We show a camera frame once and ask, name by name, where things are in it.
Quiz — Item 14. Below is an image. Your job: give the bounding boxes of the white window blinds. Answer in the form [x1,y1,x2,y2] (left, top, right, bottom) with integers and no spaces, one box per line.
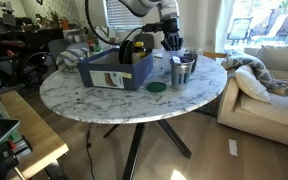
[105,0,144,32]

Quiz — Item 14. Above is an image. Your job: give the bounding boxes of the light wooden bench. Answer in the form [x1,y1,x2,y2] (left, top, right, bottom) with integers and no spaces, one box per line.
[0,89,70,180]

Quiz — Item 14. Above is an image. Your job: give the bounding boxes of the wooden chair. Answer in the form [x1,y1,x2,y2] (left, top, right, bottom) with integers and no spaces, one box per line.
[202,50,228,60]

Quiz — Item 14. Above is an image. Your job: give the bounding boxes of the dark patterned rug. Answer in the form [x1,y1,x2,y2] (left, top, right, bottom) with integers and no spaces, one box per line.
[195,94,222,118]

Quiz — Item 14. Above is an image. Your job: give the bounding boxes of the white paper slip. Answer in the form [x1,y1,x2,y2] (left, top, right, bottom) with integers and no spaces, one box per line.
[228,138,239,157]

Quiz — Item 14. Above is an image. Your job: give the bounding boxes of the striped kitchen towel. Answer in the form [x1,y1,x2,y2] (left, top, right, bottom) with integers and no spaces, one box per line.
[55,47,91,73]

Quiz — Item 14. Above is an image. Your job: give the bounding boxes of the bicycle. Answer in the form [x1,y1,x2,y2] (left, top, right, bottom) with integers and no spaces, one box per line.
[0,39,58,90]

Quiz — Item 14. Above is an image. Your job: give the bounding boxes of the grey metal equipment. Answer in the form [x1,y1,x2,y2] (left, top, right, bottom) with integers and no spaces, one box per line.
[0,0,26,34]

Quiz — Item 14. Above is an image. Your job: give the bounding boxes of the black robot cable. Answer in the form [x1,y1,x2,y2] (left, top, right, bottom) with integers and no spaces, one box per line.
[83,0,147,46]

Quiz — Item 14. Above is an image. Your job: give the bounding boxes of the orange jar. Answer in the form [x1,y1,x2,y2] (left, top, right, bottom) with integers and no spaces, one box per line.
[59,16,70,31]

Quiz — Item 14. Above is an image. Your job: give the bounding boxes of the green round lid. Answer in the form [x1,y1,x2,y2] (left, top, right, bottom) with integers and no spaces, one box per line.
[145,81,168,94]

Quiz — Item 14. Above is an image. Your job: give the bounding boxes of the beige curtain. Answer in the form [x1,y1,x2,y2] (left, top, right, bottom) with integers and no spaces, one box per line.
[172,0,235,54]

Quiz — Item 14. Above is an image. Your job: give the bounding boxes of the white bag green handles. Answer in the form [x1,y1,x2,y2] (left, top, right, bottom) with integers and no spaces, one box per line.
[87,25,118,43]

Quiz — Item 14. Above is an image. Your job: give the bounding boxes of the clear plastic cup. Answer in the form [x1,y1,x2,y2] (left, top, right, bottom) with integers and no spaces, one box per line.
[161,49,186,75]

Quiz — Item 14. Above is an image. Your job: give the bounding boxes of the black table base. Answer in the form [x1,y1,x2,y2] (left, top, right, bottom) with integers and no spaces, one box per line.
[103,119,193,180]

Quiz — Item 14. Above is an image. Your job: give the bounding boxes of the outdoor lounger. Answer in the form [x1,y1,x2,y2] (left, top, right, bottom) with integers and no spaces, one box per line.
[250,14,288,44]

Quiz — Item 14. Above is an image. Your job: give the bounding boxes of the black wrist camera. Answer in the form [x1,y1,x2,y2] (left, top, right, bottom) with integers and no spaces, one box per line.
[143,21,167,34]

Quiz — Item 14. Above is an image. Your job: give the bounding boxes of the blue white crumpled wrapper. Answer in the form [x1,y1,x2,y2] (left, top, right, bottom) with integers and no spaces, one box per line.
[171,55,193,65]

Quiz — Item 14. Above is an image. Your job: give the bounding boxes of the blue cardboard shoe box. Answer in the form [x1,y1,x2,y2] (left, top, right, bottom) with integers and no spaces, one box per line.
[77,48,154,92]

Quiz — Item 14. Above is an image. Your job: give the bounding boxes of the green glass bottle red cap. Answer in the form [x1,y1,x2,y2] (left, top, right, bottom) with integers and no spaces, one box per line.
[93,35,104,54]

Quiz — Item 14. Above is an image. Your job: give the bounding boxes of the black sideboard cabinet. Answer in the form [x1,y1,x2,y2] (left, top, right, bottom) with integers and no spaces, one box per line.
[17,28,65,54]

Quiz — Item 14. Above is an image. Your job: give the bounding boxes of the grey white patterned pillow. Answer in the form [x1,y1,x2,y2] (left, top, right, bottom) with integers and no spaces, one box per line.
[221,49,278,93]

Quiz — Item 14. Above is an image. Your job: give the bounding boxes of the dark metal can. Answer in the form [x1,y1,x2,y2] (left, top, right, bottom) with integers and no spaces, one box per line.
[183,49,199,73]

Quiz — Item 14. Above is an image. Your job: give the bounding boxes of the dark outdoor chair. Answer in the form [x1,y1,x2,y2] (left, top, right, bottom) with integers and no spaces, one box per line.
[226,17,254,46]

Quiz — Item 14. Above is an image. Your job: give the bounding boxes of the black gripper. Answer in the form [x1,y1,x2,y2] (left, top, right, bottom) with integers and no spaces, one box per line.
[160,17,185,52]

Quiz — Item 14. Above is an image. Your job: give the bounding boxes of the brown hot sauce bottle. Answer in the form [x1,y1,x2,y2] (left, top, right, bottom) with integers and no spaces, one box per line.
[87,39,96,56]

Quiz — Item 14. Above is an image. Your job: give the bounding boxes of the thin black floor cable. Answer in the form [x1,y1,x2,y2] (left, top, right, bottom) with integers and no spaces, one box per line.
[84,128,97,180]

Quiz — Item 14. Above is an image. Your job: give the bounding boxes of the cream sofa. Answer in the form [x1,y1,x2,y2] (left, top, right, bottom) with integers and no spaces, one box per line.
[216,44,288,152]

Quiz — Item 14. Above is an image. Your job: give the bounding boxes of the green potted plant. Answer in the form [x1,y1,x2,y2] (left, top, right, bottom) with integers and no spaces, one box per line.
[35,10,62,29]

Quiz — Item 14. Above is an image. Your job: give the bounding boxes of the jar with yellow lid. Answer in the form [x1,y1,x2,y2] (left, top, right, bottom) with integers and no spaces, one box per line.
[131,41,148,64]

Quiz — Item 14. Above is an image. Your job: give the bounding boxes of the plain white pillow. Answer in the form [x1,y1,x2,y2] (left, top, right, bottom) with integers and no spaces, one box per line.
[234,64,272,104]

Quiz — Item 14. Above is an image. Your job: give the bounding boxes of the metal cup with blue stripes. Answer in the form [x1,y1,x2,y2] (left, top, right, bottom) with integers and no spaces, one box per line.
[169,55,196,92]

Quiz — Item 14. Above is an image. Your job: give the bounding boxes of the grey upholstered chair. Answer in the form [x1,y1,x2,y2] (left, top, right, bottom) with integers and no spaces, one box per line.
[47,38,90,64]

